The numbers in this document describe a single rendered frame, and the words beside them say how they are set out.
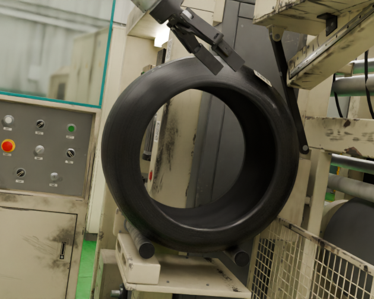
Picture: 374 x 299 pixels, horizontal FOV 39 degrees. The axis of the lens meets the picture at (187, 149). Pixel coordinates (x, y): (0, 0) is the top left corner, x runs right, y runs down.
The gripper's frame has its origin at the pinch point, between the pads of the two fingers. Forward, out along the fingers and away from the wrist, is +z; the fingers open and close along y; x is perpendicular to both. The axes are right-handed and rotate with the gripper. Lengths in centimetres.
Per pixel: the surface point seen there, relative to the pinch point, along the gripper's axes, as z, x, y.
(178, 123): 14, -7, -65
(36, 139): -16, -45, -105
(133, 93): -7.9, -14.7, -31.3
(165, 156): 18, -19, -65
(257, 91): 17.2, 9.0, -26.2
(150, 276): 29, -50, -28
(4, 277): 10, -93, -100
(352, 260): 56, -13, 1
